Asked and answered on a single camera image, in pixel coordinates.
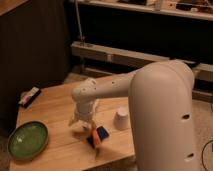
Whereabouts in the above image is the green bowl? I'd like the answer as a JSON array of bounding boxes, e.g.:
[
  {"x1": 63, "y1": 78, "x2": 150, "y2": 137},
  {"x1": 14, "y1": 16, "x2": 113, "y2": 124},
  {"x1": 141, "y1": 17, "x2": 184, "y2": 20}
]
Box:
[{"x1": 7, "y1": 121, "x2": 48, "y2": 161}]

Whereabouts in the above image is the wooden shelf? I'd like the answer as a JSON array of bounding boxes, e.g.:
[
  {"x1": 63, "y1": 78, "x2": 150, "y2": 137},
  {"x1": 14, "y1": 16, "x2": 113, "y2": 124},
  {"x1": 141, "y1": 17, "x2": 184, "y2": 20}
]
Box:
[{"x1": 68, "y1": 0, "x2": 213, "y2": 22}]

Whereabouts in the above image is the metal pole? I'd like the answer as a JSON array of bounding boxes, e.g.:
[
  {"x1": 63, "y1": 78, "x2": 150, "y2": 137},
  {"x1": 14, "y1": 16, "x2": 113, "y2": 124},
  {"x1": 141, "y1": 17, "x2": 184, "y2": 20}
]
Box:
[{"x1": 74, "y1": 0, "x2": 84, "y2": 43}]

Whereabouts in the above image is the grey metal beam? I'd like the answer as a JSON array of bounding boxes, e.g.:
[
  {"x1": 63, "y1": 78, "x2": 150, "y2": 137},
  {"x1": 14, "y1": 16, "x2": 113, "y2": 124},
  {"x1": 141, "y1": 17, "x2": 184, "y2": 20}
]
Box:
[{"x1": 70, "y1": 41, "x2": 213, "y2": 82}]

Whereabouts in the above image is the orange carrot toy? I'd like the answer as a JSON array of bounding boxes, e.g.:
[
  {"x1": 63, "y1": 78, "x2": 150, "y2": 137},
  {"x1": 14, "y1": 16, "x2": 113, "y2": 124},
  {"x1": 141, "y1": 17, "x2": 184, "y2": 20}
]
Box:
[{"x1": 92, "y1": 129, "x2": 101, "y2": 148}]

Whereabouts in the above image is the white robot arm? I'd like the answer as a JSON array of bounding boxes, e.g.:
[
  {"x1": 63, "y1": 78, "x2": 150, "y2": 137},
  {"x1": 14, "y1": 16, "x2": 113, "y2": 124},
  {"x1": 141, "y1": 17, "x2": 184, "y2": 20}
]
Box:
[{"x1": 72, "y1": 60, "x2": 200, "y2": 171}]

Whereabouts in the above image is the wooden table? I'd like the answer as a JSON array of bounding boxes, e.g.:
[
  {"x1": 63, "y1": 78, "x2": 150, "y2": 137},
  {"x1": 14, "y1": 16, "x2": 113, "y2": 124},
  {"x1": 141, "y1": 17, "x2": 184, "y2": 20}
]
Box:
[{"x1": 9, "y1": 83, "x2": 134, "y2": 171}]

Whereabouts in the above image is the white paper cup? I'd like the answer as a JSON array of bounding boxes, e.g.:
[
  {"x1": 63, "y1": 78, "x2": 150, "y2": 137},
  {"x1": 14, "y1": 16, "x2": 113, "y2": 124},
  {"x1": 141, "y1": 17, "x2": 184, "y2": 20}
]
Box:
[{"x1": 114, "y1": 107, "x2": 129, "y2": 130}]

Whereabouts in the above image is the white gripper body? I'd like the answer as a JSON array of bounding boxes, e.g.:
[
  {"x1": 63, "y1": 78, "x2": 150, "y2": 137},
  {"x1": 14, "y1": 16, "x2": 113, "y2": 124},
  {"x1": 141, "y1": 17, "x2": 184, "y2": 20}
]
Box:
[{"x1": 74, "y1": 100, "x2": 99, "y2": 123}]

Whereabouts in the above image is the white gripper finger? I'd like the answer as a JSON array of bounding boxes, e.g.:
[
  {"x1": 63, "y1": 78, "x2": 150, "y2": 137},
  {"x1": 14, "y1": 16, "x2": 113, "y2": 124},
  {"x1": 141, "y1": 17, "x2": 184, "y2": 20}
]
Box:
[
  {"x1": 89, "y1": 120, "x2": 97, "y2": 131},
  {"x1": 68, "y1": 116, "x2": 78, "y2": 127}
]

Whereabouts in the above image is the blue sponge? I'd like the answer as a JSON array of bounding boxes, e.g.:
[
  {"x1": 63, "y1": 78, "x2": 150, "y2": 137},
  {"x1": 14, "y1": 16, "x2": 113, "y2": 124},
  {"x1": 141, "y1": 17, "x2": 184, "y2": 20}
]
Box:
[{"x1": 87, "y1": 126, "x2": 109, "y2": 148}]

